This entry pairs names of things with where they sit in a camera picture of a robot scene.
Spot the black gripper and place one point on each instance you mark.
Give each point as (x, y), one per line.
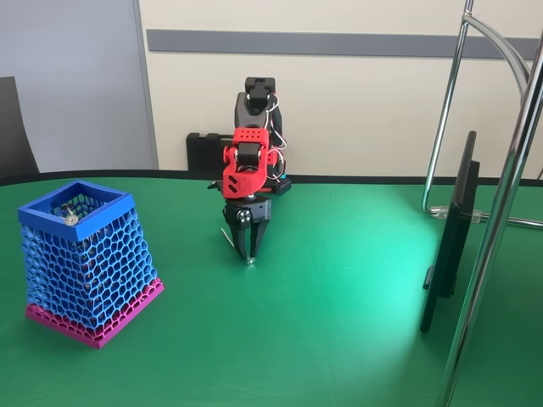
(254, 213)

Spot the thin metal screw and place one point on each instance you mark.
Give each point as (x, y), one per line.
(251, 262)

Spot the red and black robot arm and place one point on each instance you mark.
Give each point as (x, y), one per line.
(246, 182)

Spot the blue and pink lattice basket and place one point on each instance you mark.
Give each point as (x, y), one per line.
(106, 263)

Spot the black plastic tool case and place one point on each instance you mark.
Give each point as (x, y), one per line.
(203, 152)

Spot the black flat monitor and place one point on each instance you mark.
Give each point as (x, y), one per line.
(449, 237)

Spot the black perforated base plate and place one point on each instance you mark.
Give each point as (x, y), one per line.
(284, 185)

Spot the clear plastic frame foot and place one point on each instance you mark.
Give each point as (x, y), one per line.
(439, 212)

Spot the grey wall rail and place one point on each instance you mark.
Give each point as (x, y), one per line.
(339, 44)

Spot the chrome tube frame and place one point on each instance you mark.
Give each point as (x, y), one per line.
(478, 297)

